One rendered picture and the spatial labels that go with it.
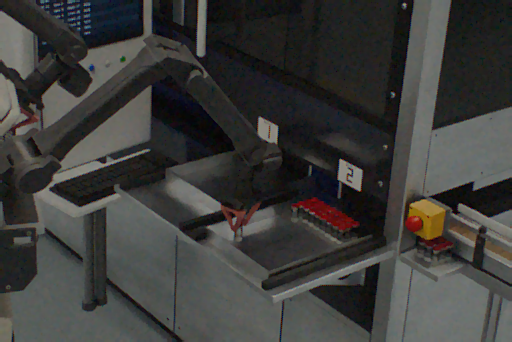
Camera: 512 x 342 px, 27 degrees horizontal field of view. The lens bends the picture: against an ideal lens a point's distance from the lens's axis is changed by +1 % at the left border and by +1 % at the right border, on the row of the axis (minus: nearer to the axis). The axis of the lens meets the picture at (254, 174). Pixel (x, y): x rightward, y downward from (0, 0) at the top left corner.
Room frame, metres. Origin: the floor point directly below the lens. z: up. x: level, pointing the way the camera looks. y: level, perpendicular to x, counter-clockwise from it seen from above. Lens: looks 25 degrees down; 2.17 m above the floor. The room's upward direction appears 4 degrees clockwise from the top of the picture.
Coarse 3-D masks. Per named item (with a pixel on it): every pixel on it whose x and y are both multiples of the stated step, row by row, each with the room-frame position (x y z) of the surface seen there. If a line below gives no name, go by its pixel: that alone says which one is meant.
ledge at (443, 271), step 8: (416, 248) 2.34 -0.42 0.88; (400, 256) 2.30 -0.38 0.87; (408, 256) 2.29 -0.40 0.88; (416, 256) 2.30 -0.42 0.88; (408, 264) 2.28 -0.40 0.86; (416, 264) 2.26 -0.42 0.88; (424, 264) 2.26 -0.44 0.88; (440, 264) 2.26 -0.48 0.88; (448, 264) 2.27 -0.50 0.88; (456, 264) 2.27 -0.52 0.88; (464, 264) 2.27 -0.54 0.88; (424, 272) 2.24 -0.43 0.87; (432, 272) 2.22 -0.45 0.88; (440, 272) 2.22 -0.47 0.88; (448, 272) 2.23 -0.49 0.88; (456, 272) 2.25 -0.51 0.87; (440, 280) 2.21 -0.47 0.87
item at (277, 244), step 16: (272, 208) 2.45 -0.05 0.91; (288, 208) 2.49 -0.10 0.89; (224, 224) 2.35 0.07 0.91; (256, 224) 2.41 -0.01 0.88; (272, 224) 2.41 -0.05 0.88; (288, 224) 2.42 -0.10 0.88; (304, 224) 2.42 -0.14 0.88; (208, 240) 2.30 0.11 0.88; (224, 240) 2.25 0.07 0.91; (256, 240) 2.32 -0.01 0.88; (272, 240) 2.32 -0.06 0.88; (288, 240) 2.33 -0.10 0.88; (304, 240) 2.34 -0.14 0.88; (320, 240) 2.34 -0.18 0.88; (352, 240) 2.29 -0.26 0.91; (368, 240) 2.32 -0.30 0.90; (240, 256) 2.20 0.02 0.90; (256, 256) 2.24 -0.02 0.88; (272, 256) 2.24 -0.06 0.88; (288, 256) 2.25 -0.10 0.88; (304, 256) 2.25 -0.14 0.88; (320, 256) 2.22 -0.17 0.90; (256, 272) 2.15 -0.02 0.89; (272, 272) 2.12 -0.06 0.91
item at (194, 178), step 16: (208, 160) 2.74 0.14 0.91; (224, 160) 2.78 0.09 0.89; (176, 176) 2.60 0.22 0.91; (192, 176) 2.67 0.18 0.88; (208, 176) 2.68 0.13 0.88; (224, 176) 2.69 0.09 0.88; (256, 176) 2.70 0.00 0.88; (272, 176) 2.71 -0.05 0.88; (288, 176) 2.71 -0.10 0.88; (192, 192) 2.54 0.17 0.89; (208, 192) 2.58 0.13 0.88; (224, 192) 2.58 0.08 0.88; (272, 192) 2.56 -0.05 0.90
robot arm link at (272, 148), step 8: (272, 144) 2.36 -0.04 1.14; (240, 152) 2.30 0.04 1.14; (256, 152) 2.26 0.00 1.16; (264, 152) 2.27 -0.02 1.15; (272, 152) 2.33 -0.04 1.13; (280, 152) 2.34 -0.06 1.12; (248, 160) 2.27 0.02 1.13; (256, 160) 2.27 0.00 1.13; (264, 160) 2.32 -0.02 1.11; (272, 160) 2.33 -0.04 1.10; (280, 160) 2.35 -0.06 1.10; (264, 168) 2.32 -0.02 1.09; (272, 168) 2.34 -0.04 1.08
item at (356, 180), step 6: (342, 162) 2.48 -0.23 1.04; (342, 168) 2.48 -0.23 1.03; (354, 168) 2.44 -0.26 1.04; (342, 174) 2.47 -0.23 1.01; (354, 174) 2.44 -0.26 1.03; (360, 174) 2.43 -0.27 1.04; (342, 180) 2.47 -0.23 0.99; (354, 180) 2.44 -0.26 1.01; (360, 180) 2.42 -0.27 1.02; (354, 186) 2.44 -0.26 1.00; (360, 186) 2.42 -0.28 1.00
